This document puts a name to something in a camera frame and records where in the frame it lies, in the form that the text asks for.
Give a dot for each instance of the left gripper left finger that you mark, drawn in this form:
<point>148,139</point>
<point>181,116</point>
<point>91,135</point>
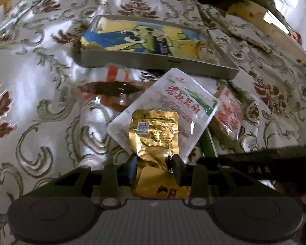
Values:
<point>81,182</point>

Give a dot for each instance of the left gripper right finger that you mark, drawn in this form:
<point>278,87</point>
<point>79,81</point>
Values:
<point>193,181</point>

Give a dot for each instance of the green snack packet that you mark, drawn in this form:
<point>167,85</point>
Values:
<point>207,145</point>

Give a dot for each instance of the gold foil snack packet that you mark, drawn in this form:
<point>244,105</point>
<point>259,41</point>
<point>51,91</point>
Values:
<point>153,137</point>

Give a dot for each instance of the rice cracker red packet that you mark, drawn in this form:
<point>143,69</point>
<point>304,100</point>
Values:
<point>227,120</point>

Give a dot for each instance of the white green bean snack pouch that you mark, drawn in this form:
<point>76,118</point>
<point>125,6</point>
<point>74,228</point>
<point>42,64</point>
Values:
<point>173,92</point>

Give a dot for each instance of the orange clear snack bag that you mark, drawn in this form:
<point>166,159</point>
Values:
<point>115,86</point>

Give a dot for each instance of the nut granola bar packet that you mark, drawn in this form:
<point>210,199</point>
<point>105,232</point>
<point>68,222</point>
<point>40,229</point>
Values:
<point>206,52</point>

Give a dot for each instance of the dark blue stick packet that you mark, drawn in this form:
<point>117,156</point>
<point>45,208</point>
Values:
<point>161,46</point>

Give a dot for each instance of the floral satin bedspread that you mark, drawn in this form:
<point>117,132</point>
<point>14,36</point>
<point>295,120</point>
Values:
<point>46,130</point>

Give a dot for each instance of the grey tray box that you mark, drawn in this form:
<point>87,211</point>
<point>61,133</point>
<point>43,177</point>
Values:
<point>95,58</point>

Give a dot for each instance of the frog painting tray liner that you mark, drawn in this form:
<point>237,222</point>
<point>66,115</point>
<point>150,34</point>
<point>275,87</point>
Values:
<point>121,34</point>

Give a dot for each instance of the wooden bed frame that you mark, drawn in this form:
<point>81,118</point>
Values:
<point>254,14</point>

